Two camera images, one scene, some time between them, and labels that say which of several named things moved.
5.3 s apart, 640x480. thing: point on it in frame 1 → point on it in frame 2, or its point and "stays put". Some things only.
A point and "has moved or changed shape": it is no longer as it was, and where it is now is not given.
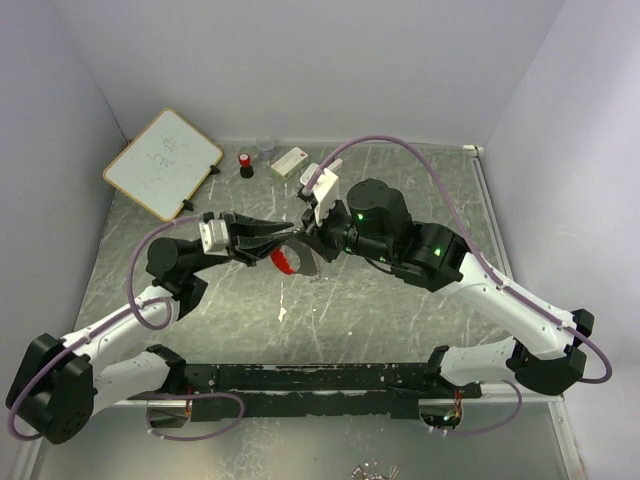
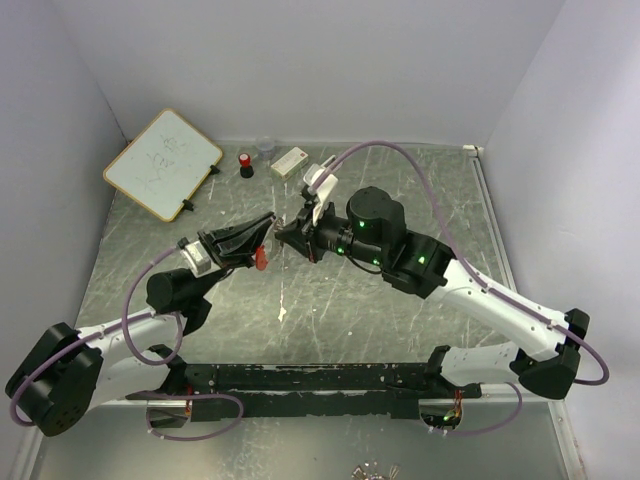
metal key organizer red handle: (280, 261) has moved or changed shape
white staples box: (290, 163) stays put
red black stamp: (246, 169) stays put
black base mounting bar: (255, 390) stays put
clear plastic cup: (265, 148) stays put
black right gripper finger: (328, 252) → (297, 243)
